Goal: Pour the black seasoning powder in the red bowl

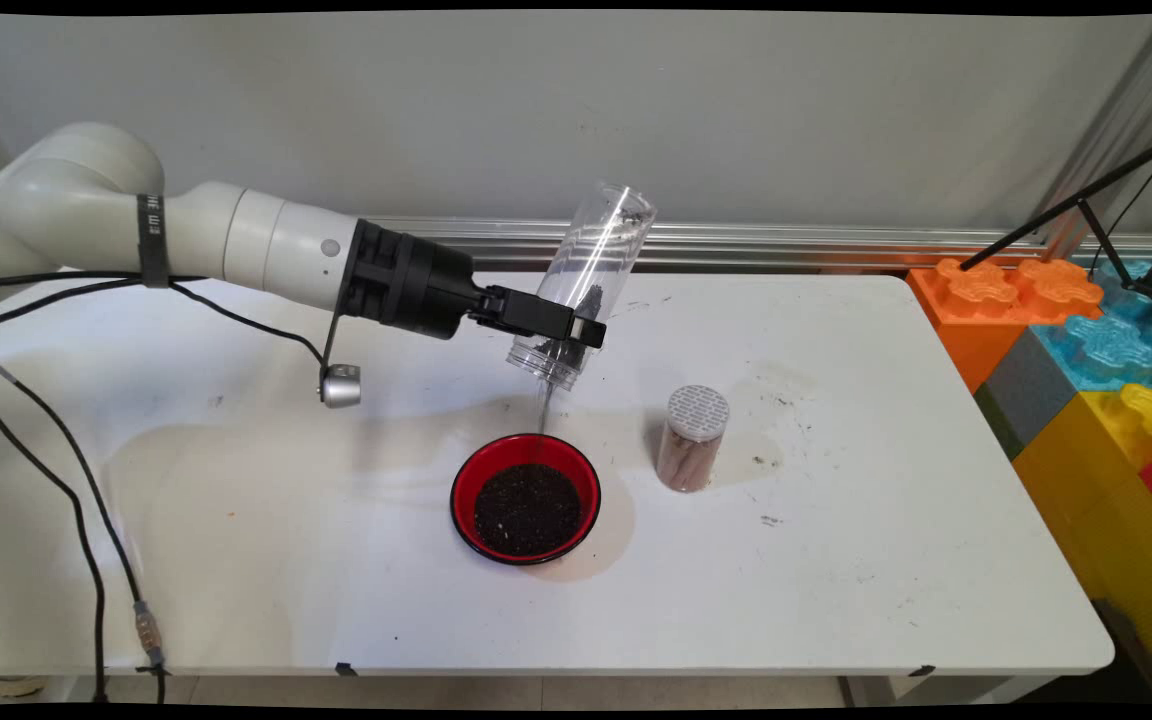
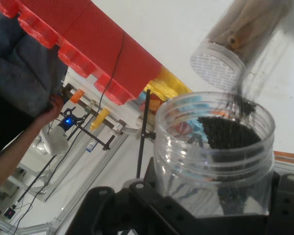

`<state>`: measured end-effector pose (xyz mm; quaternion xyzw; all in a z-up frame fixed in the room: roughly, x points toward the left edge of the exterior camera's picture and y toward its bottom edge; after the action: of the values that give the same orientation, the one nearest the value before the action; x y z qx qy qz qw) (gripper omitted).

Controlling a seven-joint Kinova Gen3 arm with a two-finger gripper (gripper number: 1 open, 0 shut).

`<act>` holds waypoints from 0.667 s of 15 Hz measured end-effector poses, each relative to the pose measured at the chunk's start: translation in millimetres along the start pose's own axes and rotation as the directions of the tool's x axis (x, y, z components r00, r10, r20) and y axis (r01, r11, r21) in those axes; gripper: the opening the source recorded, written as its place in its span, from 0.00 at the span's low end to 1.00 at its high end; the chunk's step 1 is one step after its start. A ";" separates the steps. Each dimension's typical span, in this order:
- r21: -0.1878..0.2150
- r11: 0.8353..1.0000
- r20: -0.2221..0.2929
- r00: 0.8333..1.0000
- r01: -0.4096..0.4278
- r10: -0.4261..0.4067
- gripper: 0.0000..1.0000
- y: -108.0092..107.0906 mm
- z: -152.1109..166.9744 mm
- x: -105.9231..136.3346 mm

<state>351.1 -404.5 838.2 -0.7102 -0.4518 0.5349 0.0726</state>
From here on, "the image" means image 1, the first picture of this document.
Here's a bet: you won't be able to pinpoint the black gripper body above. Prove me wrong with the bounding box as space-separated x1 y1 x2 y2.
336 218 512 341

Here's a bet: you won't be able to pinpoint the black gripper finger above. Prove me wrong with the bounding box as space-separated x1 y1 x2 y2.
471 283 607 351

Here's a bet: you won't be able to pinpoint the black seeds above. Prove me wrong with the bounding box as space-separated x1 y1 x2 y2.
531 285 607 436
473 462 583 558

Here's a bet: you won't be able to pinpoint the clear plastic jar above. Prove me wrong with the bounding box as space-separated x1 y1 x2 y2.
506 180 659 393

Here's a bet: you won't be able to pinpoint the red bowl with black rim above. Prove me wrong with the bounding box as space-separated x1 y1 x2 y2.
450 432 604 567

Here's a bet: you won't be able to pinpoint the black seeds in red bowl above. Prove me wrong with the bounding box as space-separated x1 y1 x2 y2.
473 462 583 558

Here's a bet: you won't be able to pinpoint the jar with white patterned lid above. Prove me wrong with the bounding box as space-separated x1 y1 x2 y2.
656 385 732 494

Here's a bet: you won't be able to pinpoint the orange giant toy block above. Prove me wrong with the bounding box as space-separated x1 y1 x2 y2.
906 258 1105 394

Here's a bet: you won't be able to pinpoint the grey giant toy block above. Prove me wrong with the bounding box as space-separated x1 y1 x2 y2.
973 328 1079 461

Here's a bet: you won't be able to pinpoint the black tripod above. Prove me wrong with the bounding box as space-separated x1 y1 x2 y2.
958 125 1152 303

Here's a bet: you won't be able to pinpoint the blue giant toy block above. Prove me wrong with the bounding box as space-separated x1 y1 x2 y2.
1031 258 1152 393

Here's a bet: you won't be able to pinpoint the yellow giant toy block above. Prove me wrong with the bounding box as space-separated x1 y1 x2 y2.
1011 383 1152 701

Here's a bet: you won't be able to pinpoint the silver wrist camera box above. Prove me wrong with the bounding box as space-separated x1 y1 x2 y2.
319 310 364 409

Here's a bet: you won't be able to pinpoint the aluminium rail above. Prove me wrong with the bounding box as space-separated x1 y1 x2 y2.
356 214 1152 273

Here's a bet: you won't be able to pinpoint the black cable with silver connector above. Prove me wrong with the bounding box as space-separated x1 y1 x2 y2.
0 272 329 706

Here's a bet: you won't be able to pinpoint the black cable with thick plug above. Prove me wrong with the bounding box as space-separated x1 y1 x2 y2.
0 275 207 703

